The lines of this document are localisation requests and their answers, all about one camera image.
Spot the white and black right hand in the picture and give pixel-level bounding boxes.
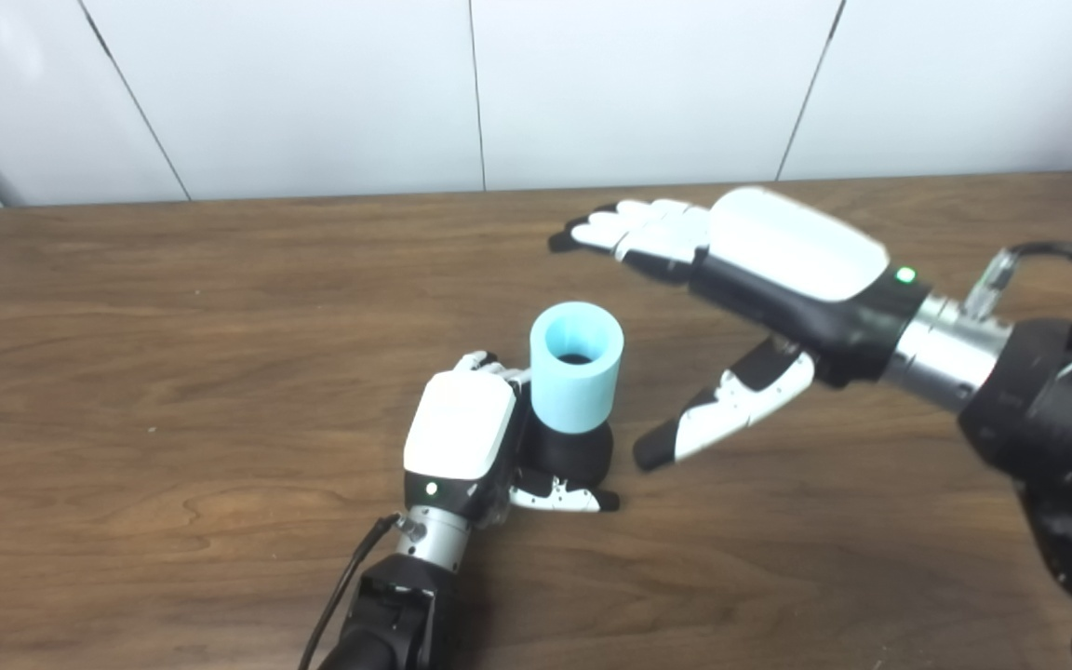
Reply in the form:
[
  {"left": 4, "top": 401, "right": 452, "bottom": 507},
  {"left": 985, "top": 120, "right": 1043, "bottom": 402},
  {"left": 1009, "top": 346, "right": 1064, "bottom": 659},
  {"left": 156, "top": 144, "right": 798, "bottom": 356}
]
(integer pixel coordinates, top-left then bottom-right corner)
[{"left": 548, "top": 186, "right": 932, "bottom": 473}]

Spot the white and black left hand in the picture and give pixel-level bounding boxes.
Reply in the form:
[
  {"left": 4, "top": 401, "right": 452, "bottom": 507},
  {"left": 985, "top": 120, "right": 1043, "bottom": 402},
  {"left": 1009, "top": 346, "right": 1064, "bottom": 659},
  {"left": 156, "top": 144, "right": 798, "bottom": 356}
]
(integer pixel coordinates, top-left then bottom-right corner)
[{"left": 402, "top": 351, "right": 621, "bottom": 531}]

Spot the black flared nozzle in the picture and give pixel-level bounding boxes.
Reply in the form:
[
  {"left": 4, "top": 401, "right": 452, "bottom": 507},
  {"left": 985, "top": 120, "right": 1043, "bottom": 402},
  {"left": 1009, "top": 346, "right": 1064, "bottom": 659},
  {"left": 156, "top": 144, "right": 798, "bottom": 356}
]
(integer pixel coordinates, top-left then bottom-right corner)
[{"left": 516, "top": 351, "right": 615, "bottom": 492}]

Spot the light-blue hose piece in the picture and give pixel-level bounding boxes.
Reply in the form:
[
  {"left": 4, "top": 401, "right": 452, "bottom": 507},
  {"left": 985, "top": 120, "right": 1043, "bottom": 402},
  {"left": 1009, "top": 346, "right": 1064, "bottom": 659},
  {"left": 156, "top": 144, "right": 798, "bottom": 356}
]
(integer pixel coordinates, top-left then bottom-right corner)
[{"left": 529, "top": 301, "right": 625, "bottom": 436}]

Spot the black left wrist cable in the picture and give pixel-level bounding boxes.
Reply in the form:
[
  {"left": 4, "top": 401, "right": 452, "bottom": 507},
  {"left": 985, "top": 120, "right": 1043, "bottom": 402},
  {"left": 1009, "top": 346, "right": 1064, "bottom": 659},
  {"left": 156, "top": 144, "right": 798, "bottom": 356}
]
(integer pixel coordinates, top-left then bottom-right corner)
[{"left": 298, "top": 514, "right": 425, "bottom": 670}]

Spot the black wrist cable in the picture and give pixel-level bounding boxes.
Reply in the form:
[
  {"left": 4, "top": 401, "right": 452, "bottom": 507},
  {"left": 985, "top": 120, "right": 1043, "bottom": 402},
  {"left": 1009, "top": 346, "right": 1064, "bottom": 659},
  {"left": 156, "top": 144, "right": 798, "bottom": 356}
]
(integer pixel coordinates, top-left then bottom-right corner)
[
  {"left": 298, "top": 514, "right": 425, "bottom": 670},
  {"left": 962, "top": 240, "right": 1072, "bottom": 322}
]

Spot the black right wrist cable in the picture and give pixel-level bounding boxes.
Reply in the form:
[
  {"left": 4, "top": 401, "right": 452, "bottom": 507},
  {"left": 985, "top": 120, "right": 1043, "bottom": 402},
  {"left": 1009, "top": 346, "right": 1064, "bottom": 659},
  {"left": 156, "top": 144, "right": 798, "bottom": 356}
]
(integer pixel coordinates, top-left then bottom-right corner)
[{"left": 962, "top": 240, "right": 1072, "bottom": 322}]

